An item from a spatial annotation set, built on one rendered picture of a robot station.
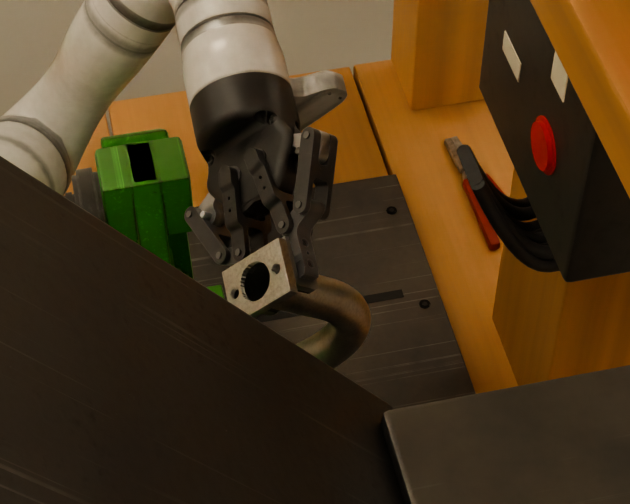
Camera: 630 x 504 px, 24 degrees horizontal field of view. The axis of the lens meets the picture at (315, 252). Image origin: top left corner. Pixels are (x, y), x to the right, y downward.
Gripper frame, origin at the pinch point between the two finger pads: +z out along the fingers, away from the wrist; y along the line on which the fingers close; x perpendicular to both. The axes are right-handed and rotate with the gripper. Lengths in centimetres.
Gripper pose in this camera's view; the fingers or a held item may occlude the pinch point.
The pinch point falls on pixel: (280, 276)
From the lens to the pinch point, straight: 98.6
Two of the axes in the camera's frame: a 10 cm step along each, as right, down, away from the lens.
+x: 6.7, 1.8, 7.2
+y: 7.1, -4.3, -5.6
